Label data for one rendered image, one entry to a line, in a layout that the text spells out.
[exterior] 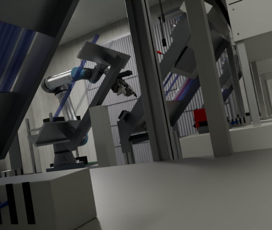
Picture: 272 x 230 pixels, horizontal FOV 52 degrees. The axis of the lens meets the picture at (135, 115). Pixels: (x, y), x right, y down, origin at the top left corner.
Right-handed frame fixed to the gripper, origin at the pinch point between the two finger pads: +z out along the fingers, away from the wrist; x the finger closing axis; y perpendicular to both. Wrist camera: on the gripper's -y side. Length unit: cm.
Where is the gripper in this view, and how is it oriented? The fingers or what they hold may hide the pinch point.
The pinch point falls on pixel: (132, 96)
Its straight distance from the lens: 170.6
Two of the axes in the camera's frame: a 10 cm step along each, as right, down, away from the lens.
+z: 5.7, 7.7, -2.8
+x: -4.6, 0.1, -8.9
